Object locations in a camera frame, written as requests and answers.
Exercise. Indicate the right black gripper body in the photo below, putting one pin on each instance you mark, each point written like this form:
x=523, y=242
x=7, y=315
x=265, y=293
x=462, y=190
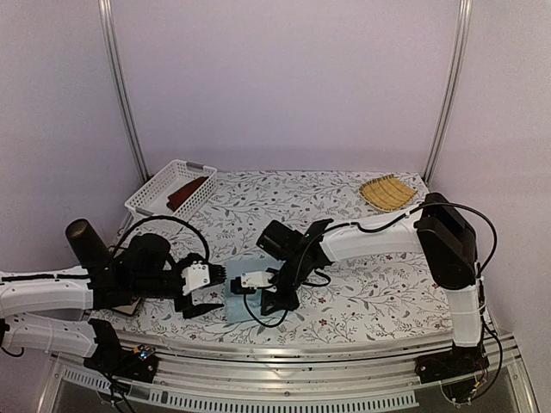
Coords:
x=291, y=300

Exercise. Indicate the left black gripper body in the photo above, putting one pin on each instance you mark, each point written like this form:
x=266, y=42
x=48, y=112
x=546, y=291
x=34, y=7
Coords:
x=149, y=286

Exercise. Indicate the dark red towel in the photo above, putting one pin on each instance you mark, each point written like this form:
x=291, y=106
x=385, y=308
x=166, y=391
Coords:
x=177, y=198

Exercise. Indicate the white perforated plastic basket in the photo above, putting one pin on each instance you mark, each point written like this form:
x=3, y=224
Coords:
x=151, y=198

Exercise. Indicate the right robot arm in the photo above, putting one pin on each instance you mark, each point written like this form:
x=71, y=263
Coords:
x=387, y=276

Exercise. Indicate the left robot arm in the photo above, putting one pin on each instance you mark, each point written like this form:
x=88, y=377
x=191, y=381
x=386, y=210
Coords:
x=144, y=269

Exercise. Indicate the floral square ceramic plate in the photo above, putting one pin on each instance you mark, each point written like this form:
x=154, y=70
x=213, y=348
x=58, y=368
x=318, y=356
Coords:
x=127, y=310

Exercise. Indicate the floral patterned table mat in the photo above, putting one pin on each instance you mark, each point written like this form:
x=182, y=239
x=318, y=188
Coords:
x=226, y=230

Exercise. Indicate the woven bamboo tray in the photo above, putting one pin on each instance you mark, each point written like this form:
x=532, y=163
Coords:
x=387, y=193

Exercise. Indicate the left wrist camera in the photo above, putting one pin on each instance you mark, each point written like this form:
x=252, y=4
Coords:
x=199, y=275

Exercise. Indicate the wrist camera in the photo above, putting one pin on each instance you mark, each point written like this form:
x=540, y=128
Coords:
x=199, y=275
x=248, y=283

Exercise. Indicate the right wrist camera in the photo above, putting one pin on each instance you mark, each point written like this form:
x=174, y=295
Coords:
x=248, y=283

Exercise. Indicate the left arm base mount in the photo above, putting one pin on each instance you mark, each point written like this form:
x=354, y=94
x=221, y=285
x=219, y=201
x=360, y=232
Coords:
x=139, y=364

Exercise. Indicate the front aluminium rail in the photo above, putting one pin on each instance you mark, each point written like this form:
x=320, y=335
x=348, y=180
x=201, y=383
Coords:
x=346, y=377

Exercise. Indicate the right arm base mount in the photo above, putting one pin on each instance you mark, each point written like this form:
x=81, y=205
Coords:
x=451, y=363

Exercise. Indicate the left aluminium frame post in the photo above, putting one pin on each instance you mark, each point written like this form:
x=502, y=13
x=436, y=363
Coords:
x=115, y=65

